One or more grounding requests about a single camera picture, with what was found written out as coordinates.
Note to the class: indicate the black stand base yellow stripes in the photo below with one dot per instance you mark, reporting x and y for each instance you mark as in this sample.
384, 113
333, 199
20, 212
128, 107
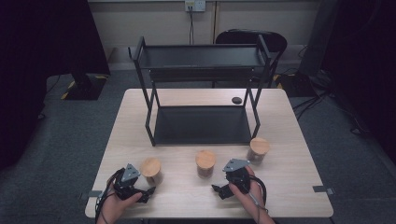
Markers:
84, 88

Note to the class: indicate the dark curtain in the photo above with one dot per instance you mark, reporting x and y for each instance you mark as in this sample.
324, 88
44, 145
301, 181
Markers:
40, 62
367, 62

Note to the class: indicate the glass jar with red dates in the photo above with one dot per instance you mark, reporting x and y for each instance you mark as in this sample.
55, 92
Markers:
205, 160

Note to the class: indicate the glass jar with brown contents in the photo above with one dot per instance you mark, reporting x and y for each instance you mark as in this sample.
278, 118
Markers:
259, 145

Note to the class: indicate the black floor box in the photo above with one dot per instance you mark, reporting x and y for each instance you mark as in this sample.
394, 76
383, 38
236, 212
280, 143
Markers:
295, 84

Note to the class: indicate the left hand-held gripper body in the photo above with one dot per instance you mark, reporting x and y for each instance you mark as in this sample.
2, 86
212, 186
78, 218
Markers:
130, 173

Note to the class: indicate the black metal two-tier rack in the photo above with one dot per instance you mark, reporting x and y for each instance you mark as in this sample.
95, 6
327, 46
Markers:
202, 124

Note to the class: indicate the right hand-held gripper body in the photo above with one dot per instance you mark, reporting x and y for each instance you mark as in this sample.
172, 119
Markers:
237, 175

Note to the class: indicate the person's left hand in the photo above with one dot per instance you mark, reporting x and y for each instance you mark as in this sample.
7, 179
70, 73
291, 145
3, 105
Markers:
116, 203

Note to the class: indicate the dark grey stand column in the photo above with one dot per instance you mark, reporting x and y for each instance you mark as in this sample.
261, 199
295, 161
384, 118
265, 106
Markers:
317, 37

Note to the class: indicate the person's right hand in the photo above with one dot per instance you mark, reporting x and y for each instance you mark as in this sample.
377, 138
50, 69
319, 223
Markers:
247, 196

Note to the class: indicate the black round table grommet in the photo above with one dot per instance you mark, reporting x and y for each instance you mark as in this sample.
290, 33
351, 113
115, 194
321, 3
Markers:
237, 100

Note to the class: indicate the grey tape strip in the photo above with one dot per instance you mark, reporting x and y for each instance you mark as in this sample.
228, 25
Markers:
91, 194
323, 189

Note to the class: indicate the glass jar with pale contents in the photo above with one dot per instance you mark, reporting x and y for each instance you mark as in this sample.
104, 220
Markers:
151, 166

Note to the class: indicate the black chair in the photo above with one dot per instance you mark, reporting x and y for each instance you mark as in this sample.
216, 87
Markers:
274, 42

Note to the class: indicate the white wall socket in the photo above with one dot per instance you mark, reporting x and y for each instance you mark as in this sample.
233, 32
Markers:
195, 5

